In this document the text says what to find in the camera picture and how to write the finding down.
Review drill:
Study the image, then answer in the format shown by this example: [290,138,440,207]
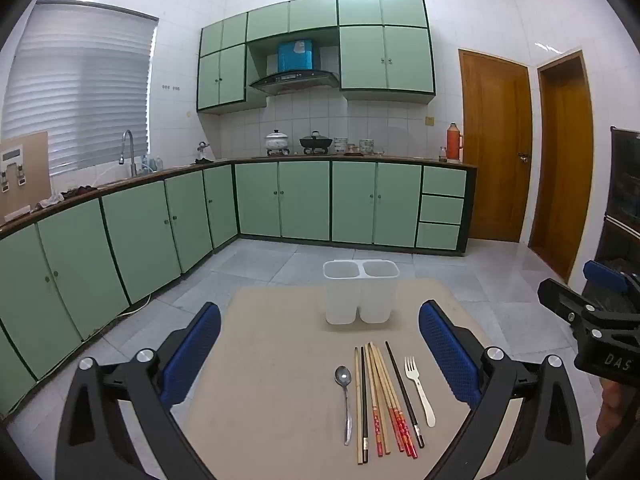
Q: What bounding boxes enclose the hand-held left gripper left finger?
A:
[55,301,222,480]

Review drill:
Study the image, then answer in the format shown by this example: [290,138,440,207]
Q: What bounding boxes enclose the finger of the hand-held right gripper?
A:
[583,260,640,306]
[537,278,607,334]

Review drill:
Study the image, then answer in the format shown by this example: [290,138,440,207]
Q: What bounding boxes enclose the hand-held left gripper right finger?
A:
[418,300,588,480]

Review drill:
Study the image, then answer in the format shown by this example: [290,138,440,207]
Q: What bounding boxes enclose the white plastic fork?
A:
[404,356,436,428]

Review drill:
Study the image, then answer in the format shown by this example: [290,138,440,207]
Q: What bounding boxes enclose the black chopstick with patterned end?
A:
[385,341,425,449]

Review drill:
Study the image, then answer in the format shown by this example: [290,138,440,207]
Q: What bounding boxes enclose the red-ended bamboo chopstick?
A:
[371,343,405,453]
[366,344,384,457]
[375,345,418,457]
[372,344,413,457]

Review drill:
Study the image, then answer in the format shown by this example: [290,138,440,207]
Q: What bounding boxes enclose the plain black chopstick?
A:
[360,346,370,463]

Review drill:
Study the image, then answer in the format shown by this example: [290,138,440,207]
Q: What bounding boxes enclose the metal spoon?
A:
[334,365,354,447]

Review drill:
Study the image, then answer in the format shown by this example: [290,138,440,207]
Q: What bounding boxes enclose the white double utensil holder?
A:
[322,259,400,325]

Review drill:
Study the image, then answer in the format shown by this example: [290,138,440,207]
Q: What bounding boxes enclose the person's right hand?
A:
[596,376,640,437]

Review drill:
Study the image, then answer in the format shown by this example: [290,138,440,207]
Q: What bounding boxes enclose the dark glass cabinet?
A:
[595,126,640,281]

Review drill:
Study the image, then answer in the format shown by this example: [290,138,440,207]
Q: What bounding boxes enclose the open wooden door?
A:
[528,50,594,283]

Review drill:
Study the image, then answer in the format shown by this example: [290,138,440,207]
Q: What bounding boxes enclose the closed wooden door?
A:
[458,49,532,244]

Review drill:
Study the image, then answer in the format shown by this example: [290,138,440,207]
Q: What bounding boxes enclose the green lower kitchen cabinets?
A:
[0,159,478,418]

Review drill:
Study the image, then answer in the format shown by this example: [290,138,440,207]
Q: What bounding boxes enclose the green kitchen cabinets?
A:
[0,159,478,418]
[196,0,437,115]

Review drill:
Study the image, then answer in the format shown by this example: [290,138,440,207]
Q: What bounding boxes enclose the orange thermos flask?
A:
[446,122,464,162]

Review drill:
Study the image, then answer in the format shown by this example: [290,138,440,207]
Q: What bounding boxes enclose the metal kitchen faucet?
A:
[118,130,139,178]

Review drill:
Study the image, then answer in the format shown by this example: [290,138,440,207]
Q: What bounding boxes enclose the white lidded pot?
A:
[265,130,290,155]

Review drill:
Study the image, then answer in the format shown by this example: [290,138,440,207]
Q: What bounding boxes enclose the brown cardboard board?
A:
[0,131,52,218]

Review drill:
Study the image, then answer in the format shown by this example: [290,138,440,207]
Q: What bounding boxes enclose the black wok with lid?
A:
[299,131,333,155]

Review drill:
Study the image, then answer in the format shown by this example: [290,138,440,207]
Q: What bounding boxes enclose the white window blind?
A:
[2,0,160,177]

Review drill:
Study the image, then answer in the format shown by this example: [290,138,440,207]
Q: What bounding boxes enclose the black range hood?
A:
[249,70,341,97]

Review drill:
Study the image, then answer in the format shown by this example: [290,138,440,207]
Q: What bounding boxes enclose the green upper kitchen cabinets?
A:
[196,0,437,115]

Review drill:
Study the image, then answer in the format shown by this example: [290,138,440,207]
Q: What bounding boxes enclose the blue wrapped hood chimney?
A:
[277,39,317,72]

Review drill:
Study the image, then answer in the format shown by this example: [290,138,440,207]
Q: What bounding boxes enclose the white floor cable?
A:
[90,292,152,336]

